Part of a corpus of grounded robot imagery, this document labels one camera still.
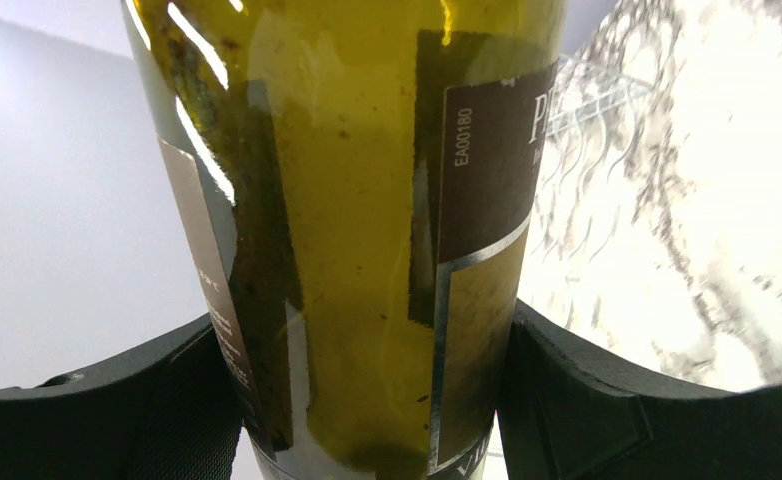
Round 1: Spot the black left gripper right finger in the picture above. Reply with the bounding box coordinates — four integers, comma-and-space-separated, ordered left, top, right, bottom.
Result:
498, 303, 782, 479

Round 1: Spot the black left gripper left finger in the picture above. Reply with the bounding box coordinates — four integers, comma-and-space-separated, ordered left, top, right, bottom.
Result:
0, 317, 242, 479

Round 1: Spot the green wine bottle white label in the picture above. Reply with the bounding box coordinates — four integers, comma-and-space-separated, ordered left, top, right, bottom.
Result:
121, 0, 566, 479

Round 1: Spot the white wire wine rack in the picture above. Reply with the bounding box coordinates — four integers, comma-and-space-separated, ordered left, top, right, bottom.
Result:
535, 55, 654, 208

